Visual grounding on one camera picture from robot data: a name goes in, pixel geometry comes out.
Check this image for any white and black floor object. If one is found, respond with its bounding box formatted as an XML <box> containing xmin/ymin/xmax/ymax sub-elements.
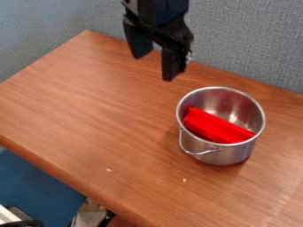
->
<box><xmin>0</xmin><ymin>205</ymin><xmax>44</xmax><ymax>227</ymax></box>

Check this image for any grey table leg bracket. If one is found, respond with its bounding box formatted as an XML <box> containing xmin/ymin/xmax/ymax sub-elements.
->
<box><xmin>68</xmin><ymin>198</ymin><xmax>115</xmax><ymax>227</ymax></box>

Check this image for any red plastic block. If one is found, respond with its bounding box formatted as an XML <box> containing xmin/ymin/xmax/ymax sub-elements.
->
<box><xmin>183</xmin><ymin>107</ymin><xmax>257</xmax><ymax>144</ymax></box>

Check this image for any stainless steel pot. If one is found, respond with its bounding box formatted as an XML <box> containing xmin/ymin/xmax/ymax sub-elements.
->
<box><xmin>176</xmin><ymin>86</ymin><xmax>266</xmax><ymax>166</ymax></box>

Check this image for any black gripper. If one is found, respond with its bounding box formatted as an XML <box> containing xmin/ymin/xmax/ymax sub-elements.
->
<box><xmin>120</xmin><ymin>0</ymin><xmax>194</xmax><ymax>82</ymax></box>

